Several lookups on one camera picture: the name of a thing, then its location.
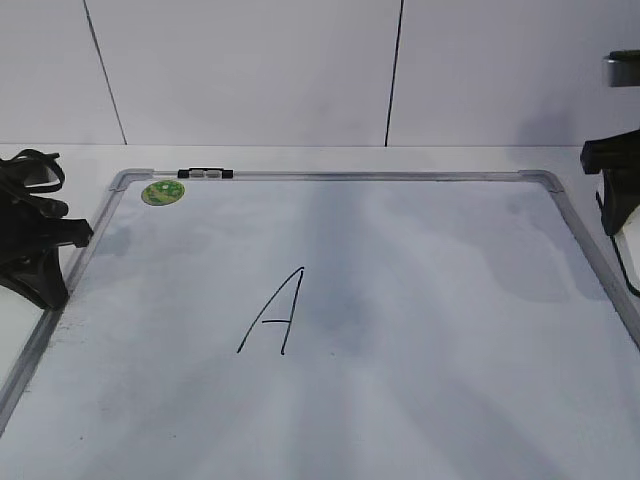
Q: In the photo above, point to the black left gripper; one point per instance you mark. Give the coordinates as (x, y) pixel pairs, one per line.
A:
(34, 226)

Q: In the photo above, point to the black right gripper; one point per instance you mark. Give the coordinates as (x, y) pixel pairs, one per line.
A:
(617, 159)

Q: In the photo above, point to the white whiteboard eraser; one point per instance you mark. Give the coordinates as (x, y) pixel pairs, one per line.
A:
(626, 248)

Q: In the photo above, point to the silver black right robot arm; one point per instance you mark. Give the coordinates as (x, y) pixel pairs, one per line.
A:
(622, 71)

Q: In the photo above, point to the black whiteboard hanger clip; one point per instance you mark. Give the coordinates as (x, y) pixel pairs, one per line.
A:
(205, 173)

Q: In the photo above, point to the white whiteboard with grey frame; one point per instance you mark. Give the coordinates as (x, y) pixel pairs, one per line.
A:
(335, 327)

